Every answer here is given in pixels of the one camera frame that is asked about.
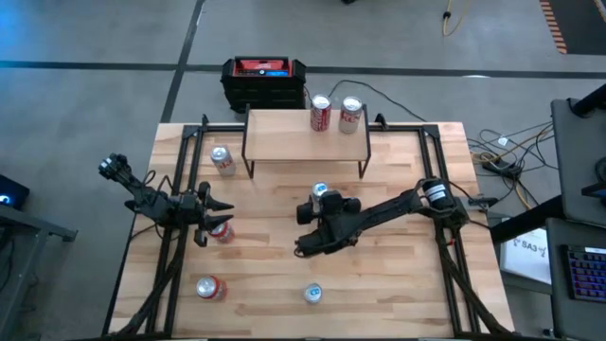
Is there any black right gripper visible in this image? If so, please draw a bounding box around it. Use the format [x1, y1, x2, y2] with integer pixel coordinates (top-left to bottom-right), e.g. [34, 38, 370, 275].
[296, 189, 364, 233]

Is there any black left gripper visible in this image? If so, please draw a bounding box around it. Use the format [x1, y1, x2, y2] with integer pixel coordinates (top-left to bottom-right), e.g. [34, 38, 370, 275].
[175, 181, 235, 248]

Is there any red strawberry Fanta can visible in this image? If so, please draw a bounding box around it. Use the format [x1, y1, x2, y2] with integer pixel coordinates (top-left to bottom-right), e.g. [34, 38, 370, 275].
[207, 220, 237, 245]
[195, 275, 228, 302]

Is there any blue silver Red Bull can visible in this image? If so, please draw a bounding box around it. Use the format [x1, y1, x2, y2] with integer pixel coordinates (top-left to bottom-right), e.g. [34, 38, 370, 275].
[303, 282, 325, 305]
[311, 181, 330, 206]

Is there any silver Diet Coke can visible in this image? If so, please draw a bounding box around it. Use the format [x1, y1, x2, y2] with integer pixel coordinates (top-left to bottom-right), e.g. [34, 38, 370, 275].
[209, 145, 238, 178]
[337, 96, 365, 135]

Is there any red Coca-Cola can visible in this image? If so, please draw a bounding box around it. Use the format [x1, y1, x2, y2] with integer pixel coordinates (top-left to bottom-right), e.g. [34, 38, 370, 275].
[310, 94, 332, 133]

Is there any wooden shelf with black legs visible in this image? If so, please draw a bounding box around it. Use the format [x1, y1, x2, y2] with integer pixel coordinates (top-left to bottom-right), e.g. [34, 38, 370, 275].
[240, 103, 373, 181]

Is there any grey metal table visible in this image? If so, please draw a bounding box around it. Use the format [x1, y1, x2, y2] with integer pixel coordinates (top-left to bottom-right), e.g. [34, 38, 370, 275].
[0, 203, 80, 341]

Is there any black power strip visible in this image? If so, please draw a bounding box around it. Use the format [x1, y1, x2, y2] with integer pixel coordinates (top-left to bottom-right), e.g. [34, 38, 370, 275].
[491, 159, 523, 180]

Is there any black table beam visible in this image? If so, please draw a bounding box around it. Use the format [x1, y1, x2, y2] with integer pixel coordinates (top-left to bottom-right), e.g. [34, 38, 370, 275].
[489, 193, 565, 243]

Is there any white SA3 sign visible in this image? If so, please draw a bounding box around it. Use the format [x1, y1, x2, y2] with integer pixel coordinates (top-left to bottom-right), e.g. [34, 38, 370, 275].
[499, 226, 553, 285]

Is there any black device with blue light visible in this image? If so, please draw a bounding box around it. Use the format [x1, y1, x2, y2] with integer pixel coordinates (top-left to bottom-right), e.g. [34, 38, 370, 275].
[0, 173, 31, 212]

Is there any grey computer desk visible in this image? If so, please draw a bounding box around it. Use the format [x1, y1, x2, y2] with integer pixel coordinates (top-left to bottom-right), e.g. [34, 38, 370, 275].
[544, 216, 606, 341]

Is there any black backlit keyboard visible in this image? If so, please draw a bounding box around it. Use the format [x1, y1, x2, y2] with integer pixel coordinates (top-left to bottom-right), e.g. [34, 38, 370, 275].
[561, 243, 606, 304]

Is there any black desk device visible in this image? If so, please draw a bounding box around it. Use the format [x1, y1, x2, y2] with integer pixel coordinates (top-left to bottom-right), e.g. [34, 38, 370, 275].
[580, 155, 606, 200]

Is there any black mat with striped edge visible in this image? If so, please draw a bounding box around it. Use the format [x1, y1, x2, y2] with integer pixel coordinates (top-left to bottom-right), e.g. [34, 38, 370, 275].
[539, 0, 606, 56]

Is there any black aluminium table frame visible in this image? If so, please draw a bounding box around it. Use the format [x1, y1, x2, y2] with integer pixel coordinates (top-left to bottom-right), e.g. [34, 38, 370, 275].
[101, 113, 515, 339]

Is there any black floor cable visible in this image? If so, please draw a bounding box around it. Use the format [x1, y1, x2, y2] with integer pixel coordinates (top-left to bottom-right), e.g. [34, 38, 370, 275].
[302, 78, 427, 124]

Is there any yellow floor cable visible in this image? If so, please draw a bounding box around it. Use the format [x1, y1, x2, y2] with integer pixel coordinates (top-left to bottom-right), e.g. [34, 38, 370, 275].
[514, 185, 533, 211]

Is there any yellow extension cable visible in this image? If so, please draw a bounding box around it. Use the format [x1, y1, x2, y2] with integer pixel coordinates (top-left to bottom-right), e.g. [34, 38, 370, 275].
[440, 0, 471, 38]

